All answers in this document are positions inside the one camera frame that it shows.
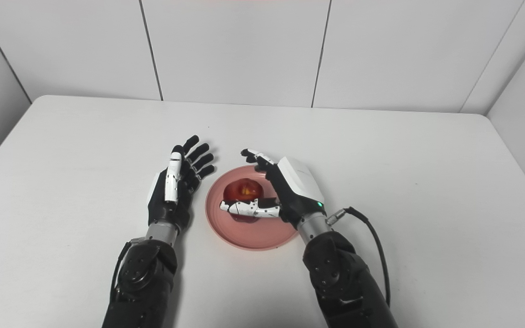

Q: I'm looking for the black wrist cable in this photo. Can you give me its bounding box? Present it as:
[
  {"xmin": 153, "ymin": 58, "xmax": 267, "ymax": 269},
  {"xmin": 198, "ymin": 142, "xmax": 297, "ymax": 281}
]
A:
[
  {"xmin": 110, "ymin": 237, "xmax": 147, "ymax": 301},
  {"xmin": 326, "ymin": 206, "xmax": 391, "ymax": 307}
]

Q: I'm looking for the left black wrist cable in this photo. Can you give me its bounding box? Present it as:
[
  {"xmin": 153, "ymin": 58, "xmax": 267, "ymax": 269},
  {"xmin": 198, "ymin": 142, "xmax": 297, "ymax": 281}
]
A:
[{"xmin": 110, "ymin": 237, "xmax": 147, "ymax": 301}]

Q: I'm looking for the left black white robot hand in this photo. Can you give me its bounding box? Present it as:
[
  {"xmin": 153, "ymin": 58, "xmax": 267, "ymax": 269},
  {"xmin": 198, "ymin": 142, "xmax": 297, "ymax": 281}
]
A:
[{"xmin": 147, "ymin": 135, "xmax": 215, "ymax": 233}]

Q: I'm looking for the red apple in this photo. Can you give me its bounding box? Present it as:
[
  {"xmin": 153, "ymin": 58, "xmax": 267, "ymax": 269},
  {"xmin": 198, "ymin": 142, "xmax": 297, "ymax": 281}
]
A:
[{"xmin": 223, "ymin": 179, "xmax": 264, "ymax": 223}]

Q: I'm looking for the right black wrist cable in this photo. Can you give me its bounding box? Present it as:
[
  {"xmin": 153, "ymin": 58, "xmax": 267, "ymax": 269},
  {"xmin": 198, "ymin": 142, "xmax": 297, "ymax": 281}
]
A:
[{"xmin": 326, "ymin": 206, "xmax": 391, "ymax": 307}]

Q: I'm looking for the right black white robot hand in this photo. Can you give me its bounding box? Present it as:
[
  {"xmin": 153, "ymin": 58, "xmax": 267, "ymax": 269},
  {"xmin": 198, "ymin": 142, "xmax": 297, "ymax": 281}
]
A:
[{"xmin": 220, "ymin": 149, "xmax": 326, "ymax": 230}]

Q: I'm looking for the pink plate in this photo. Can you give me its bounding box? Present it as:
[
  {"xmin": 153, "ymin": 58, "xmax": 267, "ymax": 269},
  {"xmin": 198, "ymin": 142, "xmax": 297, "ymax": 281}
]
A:
[{"xmin": 205, "ymin": 165, "xmax": 300, "ymax": 251}]

